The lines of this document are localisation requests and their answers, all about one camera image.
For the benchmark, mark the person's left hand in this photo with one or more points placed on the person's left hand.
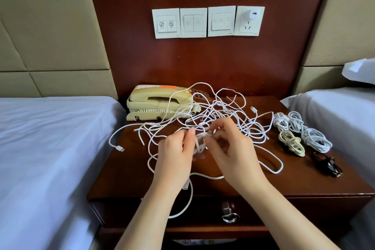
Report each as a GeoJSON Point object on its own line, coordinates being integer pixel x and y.
{"type": "Point", "coordinates": [173, 162]}

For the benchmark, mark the person's right hand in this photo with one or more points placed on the person's right hand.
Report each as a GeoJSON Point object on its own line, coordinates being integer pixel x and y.
{"type": "Point", "coordinates": [237, 153]}

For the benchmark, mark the dark wooden drawer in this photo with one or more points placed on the dark wooden drawer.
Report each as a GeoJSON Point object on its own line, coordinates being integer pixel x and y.
{"type": "Point", "coordinates": [126, 211]}

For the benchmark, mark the person's left forearm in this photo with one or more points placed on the person's left forearm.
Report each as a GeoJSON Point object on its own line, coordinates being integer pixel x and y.
{"type": "Point", "coordinates": [149, 220]}

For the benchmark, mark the person's right forearm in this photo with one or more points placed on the person's right forearm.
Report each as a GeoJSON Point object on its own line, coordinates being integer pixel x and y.
{"type": "Point", "coordinates": [293, 217]}

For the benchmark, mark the wooden nightstand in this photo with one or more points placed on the wooden nightstand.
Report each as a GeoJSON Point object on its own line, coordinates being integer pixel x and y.
{"type": "Point", "coordinates": [117, 170]}

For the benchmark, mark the white crumpled bag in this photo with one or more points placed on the white crumpled bag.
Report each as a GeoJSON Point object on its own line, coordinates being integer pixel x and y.
{"type": "Point", "coordinates": [205, 241]}

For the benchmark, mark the right bed white sheet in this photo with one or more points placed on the right bed white sheet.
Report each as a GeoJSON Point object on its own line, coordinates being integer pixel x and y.
{"type": "Point", "coordinates": [348, 118]}

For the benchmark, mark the bed white sheet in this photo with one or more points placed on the bed white sheet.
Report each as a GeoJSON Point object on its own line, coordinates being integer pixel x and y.
{"type": "Point", "coordinates": [348, 118]}
{"type": "Point", "coordinates": [53, 165]}

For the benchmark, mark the left bed white sheet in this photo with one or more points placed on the left bed white sheet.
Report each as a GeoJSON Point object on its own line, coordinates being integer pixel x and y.
{"type": "Point", "coordinates": [53, 165]}

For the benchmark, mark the white plug-in charger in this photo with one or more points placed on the white plug-in charger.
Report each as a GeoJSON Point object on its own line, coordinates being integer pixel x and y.
{"type": "Point", "coordinates": [253, 15]}

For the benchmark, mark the white pillow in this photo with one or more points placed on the white pillow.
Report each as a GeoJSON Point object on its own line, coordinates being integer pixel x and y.
{"type": "Point", "coordinates": [362, 71]}

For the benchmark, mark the beige padded headboard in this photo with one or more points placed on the beige padded headboard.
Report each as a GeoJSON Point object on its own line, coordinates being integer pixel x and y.
{"type": "Point", "coordinates": [343, 18]}
{"type": "Point", "coordinates": [53, 24]}

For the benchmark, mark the dark wooden wall panel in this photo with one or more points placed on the dark wooden wall panel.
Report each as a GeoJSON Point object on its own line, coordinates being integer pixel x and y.
{"type": "Point", "coordinates": [205, 59]}

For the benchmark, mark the white wall socket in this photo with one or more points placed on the white wall socket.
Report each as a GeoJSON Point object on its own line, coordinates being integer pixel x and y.
{"type": "Point", "coordinates": [247, 28]}

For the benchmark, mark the white triple rocker wall switch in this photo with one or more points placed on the white triple rocker wall switch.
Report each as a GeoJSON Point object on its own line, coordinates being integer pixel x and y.
{"type": "Point", "coordinates": [221, 21]}

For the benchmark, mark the white double rocker wall switch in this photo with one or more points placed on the white double rocker wall switch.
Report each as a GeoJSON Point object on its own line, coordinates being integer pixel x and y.
{"type": "Point", "coordinates": [193, 23]}

